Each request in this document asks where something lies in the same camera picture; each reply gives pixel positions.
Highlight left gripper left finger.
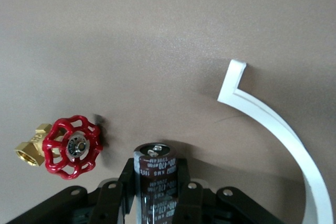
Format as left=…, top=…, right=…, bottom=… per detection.
left=7, top=157, right=138, bottom=224

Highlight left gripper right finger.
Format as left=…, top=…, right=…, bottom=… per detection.
left=172, top=158, right=284, bottom=224

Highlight dark brown cylindrical capacitor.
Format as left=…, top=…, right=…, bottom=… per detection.
left=133, top=142, right=180, bottom=224

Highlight brass valve with red handwheel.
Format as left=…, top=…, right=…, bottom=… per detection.
left=14, top=115, right=103, bottom=180

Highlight brown table mat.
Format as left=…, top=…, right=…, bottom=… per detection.
left=0, top=0, right=336, bottom=224

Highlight white curved plastic bracket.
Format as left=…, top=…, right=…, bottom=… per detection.
left=217, top=59, right=334, bottom=224

